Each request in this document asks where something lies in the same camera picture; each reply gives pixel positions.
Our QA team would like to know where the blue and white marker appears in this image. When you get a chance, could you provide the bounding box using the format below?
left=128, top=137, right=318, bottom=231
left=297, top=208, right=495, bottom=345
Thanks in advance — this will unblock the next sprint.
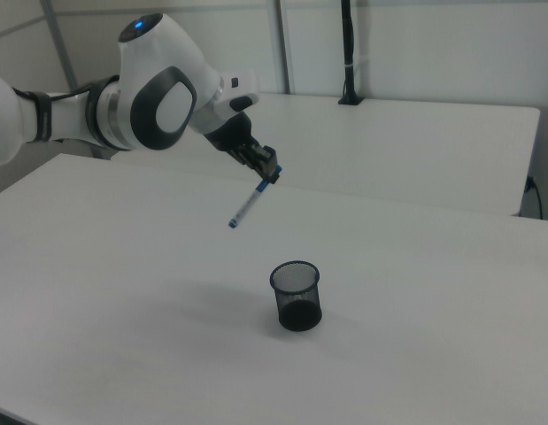
left=227, top=165, right=283, bottom=229

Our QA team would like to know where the black camera pole with zip tie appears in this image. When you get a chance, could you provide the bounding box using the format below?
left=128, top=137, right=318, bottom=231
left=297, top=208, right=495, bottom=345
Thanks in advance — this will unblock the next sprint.
left=336, top=0, right=367, bottom=107

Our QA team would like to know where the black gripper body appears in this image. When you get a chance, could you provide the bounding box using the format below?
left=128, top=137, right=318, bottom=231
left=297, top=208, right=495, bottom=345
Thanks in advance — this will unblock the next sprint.
left=204, top=110, right=259, bottom=168

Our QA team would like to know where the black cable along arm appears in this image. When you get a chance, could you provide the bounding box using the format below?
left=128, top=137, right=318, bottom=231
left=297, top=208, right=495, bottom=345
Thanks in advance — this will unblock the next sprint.
left=11, top=84, right=97, bottom=104

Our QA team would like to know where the grey horizontal partition rail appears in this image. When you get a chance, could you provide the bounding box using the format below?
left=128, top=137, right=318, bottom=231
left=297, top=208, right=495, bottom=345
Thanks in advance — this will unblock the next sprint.
left=0, top=4, right=49, bottom=42

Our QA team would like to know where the black mesh pen cup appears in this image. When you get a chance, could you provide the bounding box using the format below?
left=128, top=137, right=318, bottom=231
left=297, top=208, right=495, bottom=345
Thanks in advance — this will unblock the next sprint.
left=268, top=259, right=324, bottom=333

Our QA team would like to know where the grey metal partition post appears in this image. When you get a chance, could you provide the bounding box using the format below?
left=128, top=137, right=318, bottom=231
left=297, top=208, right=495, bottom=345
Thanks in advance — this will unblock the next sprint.
left=41, top=0, right=78, bottom=92
left=271, top=0, right=297, bottom=95

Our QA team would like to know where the black power cable with plug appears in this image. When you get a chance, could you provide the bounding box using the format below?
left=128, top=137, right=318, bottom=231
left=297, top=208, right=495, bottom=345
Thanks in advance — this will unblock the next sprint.
left=524, top=175, right=544, bottom=219

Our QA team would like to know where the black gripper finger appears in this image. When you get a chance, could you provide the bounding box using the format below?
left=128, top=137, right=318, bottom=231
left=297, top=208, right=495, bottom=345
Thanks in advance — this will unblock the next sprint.
left=238, top=141, right=275, bottom=176
left=259, top=150, right=282, bottom=186

